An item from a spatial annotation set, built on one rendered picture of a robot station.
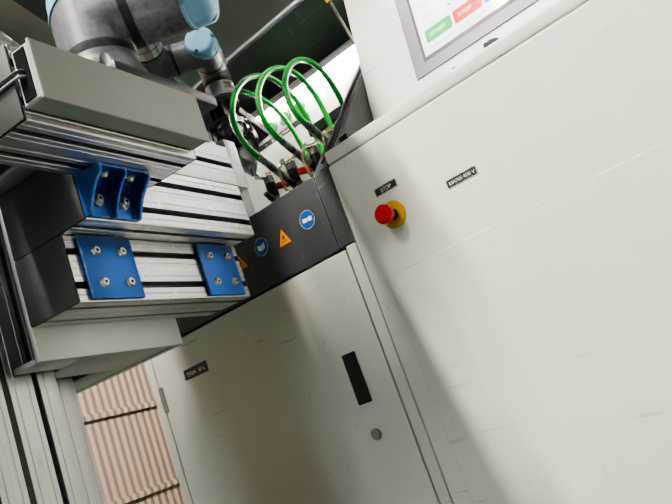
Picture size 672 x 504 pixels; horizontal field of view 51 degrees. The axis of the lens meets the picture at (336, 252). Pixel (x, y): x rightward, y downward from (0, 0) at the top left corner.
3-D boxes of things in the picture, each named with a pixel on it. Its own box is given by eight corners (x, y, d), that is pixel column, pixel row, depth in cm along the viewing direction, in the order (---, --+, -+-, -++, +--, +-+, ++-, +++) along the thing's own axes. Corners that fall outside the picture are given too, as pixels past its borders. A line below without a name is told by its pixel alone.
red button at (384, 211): (375, 233, 128) (365, 207, 129) (387, 233, 131) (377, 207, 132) (398, 221, 125) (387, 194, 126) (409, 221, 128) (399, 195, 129)
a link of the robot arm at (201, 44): (174, 63, 168) (186, 83, 179) (219, 47, 168) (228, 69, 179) (165, 34, 170) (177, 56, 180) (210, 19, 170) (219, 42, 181)
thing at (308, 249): (151, 351, 172) (133, 290, 176) (166, 349, 176) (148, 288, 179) (339, 249, 138) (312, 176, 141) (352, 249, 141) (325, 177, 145)
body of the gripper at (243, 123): (214, 149, 178) (200, 106, 180) (238, 151, 185) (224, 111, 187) (234, 134, 174) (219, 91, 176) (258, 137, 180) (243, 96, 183)
